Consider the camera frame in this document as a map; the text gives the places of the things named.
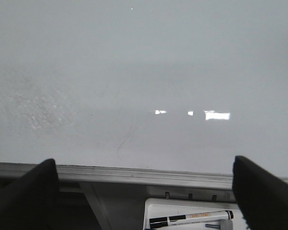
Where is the white whiteboard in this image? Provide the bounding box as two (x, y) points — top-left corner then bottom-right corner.
(0, 0), (288, 177)

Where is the white plastic tray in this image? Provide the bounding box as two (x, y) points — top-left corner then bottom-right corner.
(143, 198), (247, 230)

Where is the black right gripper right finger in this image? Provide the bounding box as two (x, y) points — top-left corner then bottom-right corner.
(232, 156), (288, 230)

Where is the black white marker in tray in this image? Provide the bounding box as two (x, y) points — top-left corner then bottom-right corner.
(149, 210), (234, 229)

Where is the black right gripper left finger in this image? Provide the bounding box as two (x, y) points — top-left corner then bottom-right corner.
(0, 159), (59, 230)

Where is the aluminium whiteboard frame rail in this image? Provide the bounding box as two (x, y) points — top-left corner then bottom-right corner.
(0, 161), (288, 191)

